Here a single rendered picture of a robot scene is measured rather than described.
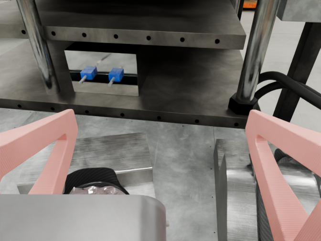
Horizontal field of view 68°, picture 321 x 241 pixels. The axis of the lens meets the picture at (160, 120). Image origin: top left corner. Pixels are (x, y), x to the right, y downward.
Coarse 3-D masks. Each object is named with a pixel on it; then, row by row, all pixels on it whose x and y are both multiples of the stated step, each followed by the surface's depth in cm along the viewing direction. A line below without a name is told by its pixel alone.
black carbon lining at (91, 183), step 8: (88, 168) 48; (96, 168) 48; (104, 168) 48; (72, 176) 47; (80, 176) 48; (88, 176) 49; (96, 176) 49; (104, 176) 49; (112, 176) 48; (72, 184) 48; (80, 184) 49; (88, 184) 50; (96, 184) 50; (104, 184) 50; (112, 184) 50; (64, 192) 47
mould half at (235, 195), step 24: (216, 144) 62; (240, 144) 61; (216, 168) 58; (240, 168) 45; (288, 168) 45; (216, 192) 55; (240, 192) 42; (312, 192) 41; (240, 216) 40; (240, 240) 39
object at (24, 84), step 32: (0, 64) 119; (32, 64) 119; (64, 64) 119; (160, 64) 119; (192, 64) 119; (224, 64) 120; (0, 96) 94; (32, 96) 94; (64, 96) 94; (96, 96) 94; (128, 96) 94; (160, 96) 95; (192, 96) 95; (224, 96) 95
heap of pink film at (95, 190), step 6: (90, 186) 46; (96, 186) 46; (108, 186) 47; (72, 192) 45; (78, 192) 45; (84, 192) 45; (90, 192) 46; (96, 192) 45; (102, 192) 45; (108, 192) 45; (114, 192) 45; (120, 192) 46
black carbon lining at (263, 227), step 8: (280, 152) 45; (280, 160) 45; (288, 160) 46; (296, 160) 45; (256, 184) 42; (320, 184) 42; (256, 192) 42; (320, 192) 41; (256, 200) 41; (264, 208) 41; (264, 216) 41; (264, 224) 40; (264, 232) 40; (264, 240) 39; (272, 240) 39
